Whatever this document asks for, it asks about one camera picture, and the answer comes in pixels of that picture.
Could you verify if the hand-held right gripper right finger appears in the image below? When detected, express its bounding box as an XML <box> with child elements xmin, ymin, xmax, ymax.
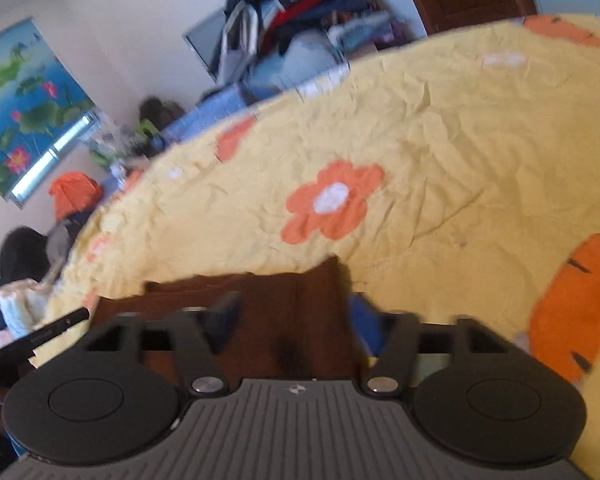
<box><xmin>347</xmin><ymin>294</ymin><xmax>516</xmax><ymax>397</ymax></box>

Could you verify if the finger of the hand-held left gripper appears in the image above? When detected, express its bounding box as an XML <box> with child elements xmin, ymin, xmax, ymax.
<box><xmin>27</xmin><ymin>308</ymin><xmax>91</xmax><ymax>357</ymax></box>

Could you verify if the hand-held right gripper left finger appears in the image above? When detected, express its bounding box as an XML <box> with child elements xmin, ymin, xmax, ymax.
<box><xmin>82</xmin><ymin>290</ymin><xmax>243</xmax><ymax>398</ymax></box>

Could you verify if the brown knit sweater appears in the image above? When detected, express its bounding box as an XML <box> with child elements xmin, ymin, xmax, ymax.
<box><xmin>87</xmin><ymin>255</ymin><xmax>381</xmax><ymax>386</ymax></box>

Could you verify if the dark clothes heap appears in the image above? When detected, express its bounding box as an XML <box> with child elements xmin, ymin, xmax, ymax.
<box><xmin>0</xmin><ymin>226</ymin><xmax>52</xmax><ymax>287</ymax></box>

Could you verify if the pile of clothes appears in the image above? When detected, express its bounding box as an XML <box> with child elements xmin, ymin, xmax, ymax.
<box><xmin>215</xmin><ymin>0</ymin><xmax>416</xmax><ymax>88</ymax></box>

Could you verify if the white fluffy cloth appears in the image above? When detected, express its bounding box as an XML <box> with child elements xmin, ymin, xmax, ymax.
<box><xmin>0</xmin><ymin>276</ymin><xmax>57</xmax><ymax>348</ymax></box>

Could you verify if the grey cloth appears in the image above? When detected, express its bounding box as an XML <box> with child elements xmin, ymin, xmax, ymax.
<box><xmin>46</xmin><ymin>220</ymin><xmax>82</xmax><ymax>267</ymax></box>

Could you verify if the orange plastic bag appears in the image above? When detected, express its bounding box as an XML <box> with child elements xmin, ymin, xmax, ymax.
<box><xmin>49</xmin><ymin>171</ymin><xmax>104</xmax><ymax>222</ymax></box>

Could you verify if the yellow floral bed sheet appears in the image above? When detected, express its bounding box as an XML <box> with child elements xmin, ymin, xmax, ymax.
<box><xmin>30</xmin><ymin>12</ymin><xmax>600</xmax><ymax>480</ymax></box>

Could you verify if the blue quilted blanket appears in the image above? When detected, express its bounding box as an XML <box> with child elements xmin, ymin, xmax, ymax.
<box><xmin>160</xmin><ymin>66</ymin><xmax>352</xmax><ymax>152</ymax></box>

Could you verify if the black garment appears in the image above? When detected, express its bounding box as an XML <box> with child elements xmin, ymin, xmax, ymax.
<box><xmin>139</xmin><ymin>96</ymin><xmax>184</xmax><ymax>127</ymax></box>

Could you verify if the lotus print window blind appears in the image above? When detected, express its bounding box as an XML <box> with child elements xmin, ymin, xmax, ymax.
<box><xmin>0</xmin><ymin>17</ymin><xmax>96</xmax><ymax>196</ymax></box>

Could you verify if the grey framed panel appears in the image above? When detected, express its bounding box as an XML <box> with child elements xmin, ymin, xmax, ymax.
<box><xmin>182</xmin><ymin>10</ymin><xmax>229</xmax><ymax>84</ymax></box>

